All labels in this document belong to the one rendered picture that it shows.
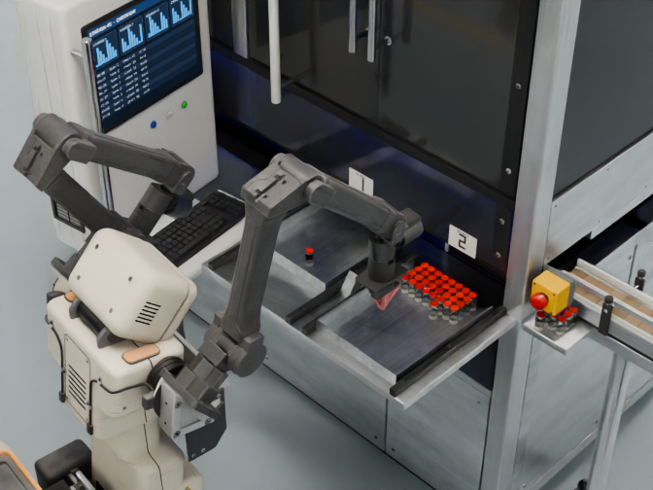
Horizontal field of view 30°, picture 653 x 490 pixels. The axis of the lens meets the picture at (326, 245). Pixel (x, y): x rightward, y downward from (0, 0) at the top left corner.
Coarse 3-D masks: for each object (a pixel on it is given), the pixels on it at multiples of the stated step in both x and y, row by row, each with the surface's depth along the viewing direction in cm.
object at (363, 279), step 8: (368, 256) 256; (368, 264) 258; (376, 264) 255; (384, 264) 255; (392, 264) 256; (400, 264) 262; (368, 272) 259; (376, 272) 257; (384, 272) 256; (392, 272) 257; (400, 272) 260; (360, 280) 259; (368, 280) 259; (376, 280) 258; (384, 280) 258; (392, 280) 258; (368, 288) 257; (376, 288) 257; (384, 288) 257
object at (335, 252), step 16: (304, 208) 323; (320, 208) 328; (288, 224) 321; (304, 224) 323; (320, 224) 323; (336, 224) 323; (352, 224) 323; (288, 240) 318; (304, 240) 318; (320, 240) 318; (336, 240) 318; (352, 240) 318; (288, 256) 312; (304, 256) 312; (320, 256) 312; (336, 256) 313; (352, 256) 313; (304, 272) 303; (320, 272) 307; (336, 272) 307; (320, 288) 301
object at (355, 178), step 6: (354, 174) 314; (360, 174) 312; (354, 180) 315; (360, 180) 314; (366, 180) 311; (372, 180) 310; (354, 186) 316; (360, 186) 315; (366, 186) 313; (372, 186) 311; (366, 192) 314; (372, 192) 312
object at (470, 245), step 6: (450, 228) 296; (456, 228) 295; (450, 234) 297; (456, 234) 296; (468, 234) 292; (450, 240) 298; (456, 240) 297; (468, 240) 293; (474, 240) 292; (456, 246) 298; (468, 246) 294; (474, 246) 293; (468, 252) 295; (474, 252) 294; (474, 258) 294
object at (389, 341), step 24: (408, 264) 307; (336, 312) 293; (360, 312) 296; (384, 312) 296; (408, 312) 296; (480, 312) 296; (336, 336) 285; (360, 336) 289; (384, 336) 289; (408, 336) 289; (432, 336) 289; (456, 336) 286; (360, 360) 282; (384, 360) 283; (408, 360) 283
